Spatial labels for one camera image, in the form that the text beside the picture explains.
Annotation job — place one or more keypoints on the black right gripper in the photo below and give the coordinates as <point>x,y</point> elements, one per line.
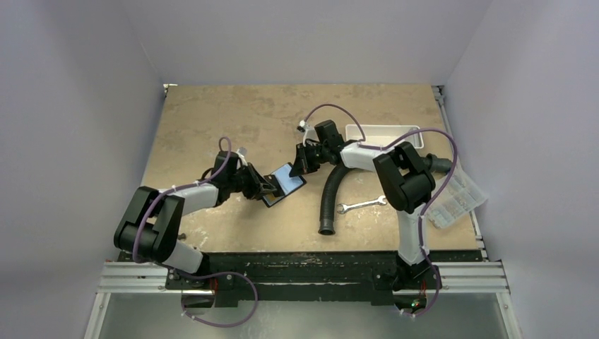
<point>312,155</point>

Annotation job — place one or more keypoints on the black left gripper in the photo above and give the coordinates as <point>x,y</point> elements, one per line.
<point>258,185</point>

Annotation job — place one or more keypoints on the black leather card holder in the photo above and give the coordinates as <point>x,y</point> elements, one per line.
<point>287,185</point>

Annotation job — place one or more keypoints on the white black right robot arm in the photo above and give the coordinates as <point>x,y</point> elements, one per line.
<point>405,178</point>

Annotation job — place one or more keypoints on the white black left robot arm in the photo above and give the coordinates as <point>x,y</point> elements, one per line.
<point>149,228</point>

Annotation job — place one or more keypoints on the white plastic tray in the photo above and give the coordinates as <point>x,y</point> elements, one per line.
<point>378,135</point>

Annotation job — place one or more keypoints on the silver open-end wrench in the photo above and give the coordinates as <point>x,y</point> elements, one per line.
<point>344,208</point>

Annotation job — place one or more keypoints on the clear plastic organizer box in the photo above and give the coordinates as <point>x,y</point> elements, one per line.
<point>459,197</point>

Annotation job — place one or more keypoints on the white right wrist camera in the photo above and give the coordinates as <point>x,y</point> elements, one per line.
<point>305,129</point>

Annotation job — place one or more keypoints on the black aluminium base frame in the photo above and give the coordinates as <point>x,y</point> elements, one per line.
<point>313,277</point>

